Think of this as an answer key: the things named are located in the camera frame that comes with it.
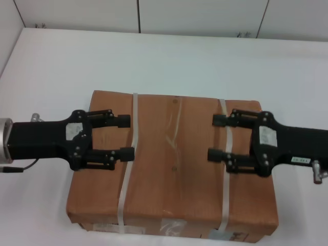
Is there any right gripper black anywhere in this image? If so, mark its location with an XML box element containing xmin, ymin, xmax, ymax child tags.
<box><xmin>208</xmin><ymin>109</ymin><xmax>328</xmax><ymax>177</ymax></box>

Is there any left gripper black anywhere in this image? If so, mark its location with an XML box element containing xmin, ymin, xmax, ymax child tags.
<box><xmin>9</xmin><ymin>109</ymin><xmax>93</xmax><ymax>172</ymax></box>

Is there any brown cardboard box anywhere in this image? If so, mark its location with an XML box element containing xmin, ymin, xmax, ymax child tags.
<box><xmin>65</xmin><ymin>89</ymin><xmax>279</xmax><ymax>243</ymax></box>

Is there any white box side label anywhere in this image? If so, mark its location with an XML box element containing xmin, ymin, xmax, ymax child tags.
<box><xmin>92</xmin><ymin>222</ymin><xmax>145</xmax><ymax>235</ymax></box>

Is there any grey box side sticker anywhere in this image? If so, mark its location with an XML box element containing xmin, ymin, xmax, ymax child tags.
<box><xmin>208</xmin><ymin>229</ymin><xmax>251</xmax><ymax>243</ymax></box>

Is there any clear packing tape strip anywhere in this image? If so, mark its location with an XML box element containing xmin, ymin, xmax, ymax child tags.
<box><xmin>160</xmin><ymin>96</ymin><xmax>186</xmax><ymax>239</ymax></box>

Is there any white plastic packing strap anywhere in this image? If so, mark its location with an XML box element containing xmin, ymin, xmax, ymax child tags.
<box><xmin>217</xmin><ymin>98</ymin><xmax>235</xmax><ymax>232</ymax></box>
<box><xmin>117</xmin><ymin>92</ymin><xmax>140</xmax><ymax>234</ymax></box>

